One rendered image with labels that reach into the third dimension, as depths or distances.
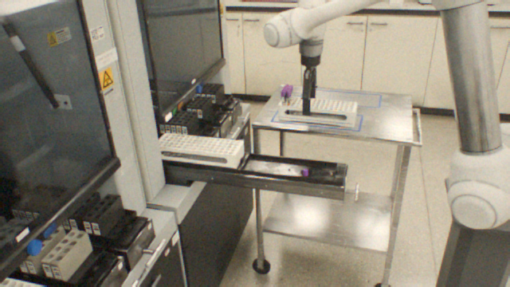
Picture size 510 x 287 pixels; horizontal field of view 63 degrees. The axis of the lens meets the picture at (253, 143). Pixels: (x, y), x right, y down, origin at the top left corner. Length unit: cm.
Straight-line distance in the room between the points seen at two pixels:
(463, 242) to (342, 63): 233
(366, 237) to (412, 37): 200
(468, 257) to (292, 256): 95
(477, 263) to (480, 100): 63
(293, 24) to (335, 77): 231
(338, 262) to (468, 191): 114
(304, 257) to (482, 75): 138
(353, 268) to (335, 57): 195
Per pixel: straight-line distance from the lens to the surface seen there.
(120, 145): 119
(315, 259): 221
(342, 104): 166
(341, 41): 355
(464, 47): 112
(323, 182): 131
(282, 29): 135
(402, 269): 224
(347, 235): 193
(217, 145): 141
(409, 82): 366
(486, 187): 119
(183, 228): 144
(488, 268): 160
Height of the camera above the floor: 154
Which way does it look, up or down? 29 degrees down
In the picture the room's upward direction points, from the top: 2 degrees counter-clockwise
